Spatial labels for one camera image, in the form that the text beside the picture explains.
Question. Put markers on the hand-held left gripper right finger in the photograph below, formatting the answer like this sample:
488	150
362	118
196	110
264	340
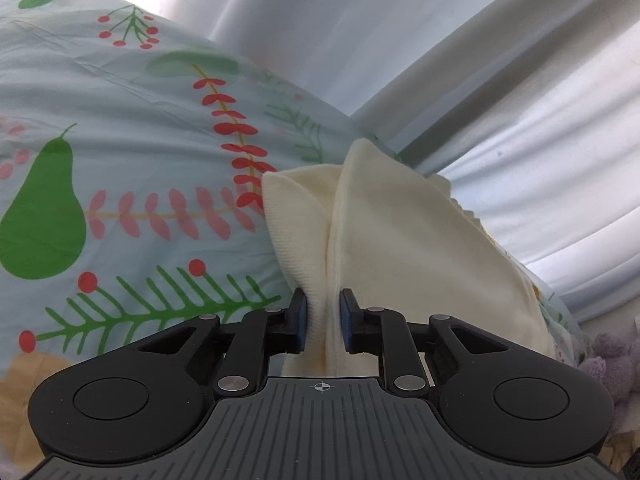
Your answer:
345	321

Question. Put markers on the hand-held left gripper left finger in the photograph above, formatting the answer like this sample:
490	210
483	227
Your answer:
300	321

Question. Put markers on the cream knit sweater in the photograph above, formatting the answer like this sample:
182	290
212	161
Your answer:
400	240

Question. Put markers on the floral bed sheet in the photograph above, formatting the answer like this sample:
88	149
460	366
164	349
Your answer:
125	125

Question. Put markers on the purple teddy bear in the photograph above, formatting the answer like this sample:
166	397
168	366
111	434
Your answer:
612	360

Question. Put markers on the white curtain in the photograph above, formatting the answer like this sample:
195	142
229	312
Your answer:
400	35

